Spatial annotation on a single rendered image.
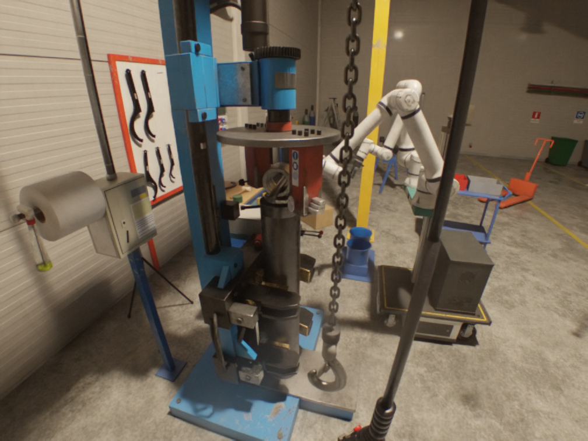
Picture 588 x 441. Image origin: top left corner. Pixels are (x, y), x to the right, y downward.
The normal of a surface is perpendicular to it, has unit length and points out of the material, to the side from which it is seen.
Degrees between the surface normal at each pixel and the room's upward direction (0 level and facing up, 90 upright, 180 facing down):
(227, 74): 90
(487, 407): 0
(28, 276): 90
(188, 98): 90
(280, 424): 0
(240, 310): 0
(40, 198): 90
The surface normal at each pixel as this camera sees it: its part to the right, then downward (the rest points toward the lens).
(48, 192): 0.63, -0.61
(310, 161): 0.64, 0.32
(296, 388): 0.00, -0.91
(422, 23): -0.28, 0.40
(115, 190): 0.96, 0.11
